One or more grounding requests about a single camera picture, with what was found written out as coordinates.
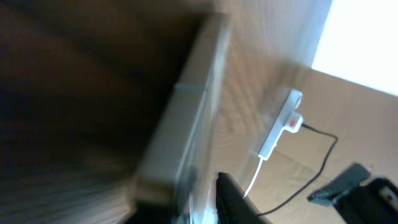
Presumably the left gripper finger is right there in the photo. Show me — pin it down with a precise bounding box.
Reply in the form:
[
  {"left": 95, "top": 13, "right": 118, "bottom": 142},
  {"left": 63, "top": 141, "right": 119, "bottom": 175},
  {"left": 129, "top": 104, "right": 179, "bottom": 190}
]
[{"left": 216, "top": 172, "right": 267, "bottom": 224}]

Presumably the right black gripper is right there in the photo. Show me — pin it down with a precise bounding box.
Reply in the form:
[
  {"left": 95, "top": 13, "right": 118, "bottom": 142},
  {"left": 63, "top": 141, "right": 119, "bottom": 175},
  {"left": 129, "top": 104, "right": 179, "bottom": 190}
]
[{"left": 307, "top": 163, "right": 397, "bottom": 224}]

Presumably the black USB charging cable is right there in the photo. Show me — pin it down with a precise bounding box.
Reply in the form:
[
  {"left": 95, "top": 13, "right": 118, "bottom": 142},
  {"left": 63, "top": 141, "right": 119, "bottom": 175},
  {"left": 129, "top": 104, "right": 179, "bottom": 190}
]
[{"left": 256, "top": 123, "right": 339, "bottom": 217}]

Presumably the Galaxy smartphone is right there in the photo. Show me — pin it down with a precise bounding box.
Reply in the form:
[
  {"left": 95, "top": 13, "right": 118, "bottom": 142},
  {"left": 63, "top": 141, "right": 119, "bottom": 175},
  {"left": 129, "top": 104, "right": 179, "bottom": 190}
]
[{"left": 134, "top": 12, "right": 231, "bottom": 213}]

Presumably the white USB charger plug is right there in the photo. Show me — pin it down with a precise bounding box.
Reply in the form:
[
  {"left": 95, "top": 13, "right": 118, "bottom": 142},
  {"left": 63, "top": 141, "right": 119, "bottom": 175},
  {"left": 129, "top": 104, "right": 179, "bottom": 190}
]
[{"left": 284, "top": 111, "right": 303, "bottom": 133}]

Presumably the cardboard sheet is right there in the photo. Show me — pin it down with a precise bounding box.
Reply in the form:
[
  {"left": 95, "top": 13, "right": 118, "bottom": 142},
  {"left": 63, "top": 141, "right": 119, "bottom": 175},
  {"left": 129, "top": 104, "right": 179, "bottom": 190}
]
[{"left": 249, "top": 70, "right": 397, "bottom": 223}]

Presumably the white power strip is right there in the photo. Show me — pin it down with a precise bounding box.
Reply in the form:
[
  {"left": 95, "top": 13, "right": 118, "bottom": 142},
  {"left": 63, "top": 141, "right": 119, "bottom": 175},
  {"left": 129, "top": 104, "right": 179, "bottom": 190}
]
[{"left": 257, "top": 89, "right": 303, "bottom": 161}]

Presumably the white power strip cord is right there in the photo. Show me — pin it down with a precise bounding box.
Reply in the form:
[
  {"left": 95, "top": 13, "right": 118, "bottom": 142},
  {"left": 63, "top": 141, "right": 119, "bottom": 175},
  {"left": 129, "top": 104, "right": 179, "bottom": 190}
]
[{"left": 242, "top": 157, "right": 265, "bottom": 200}]

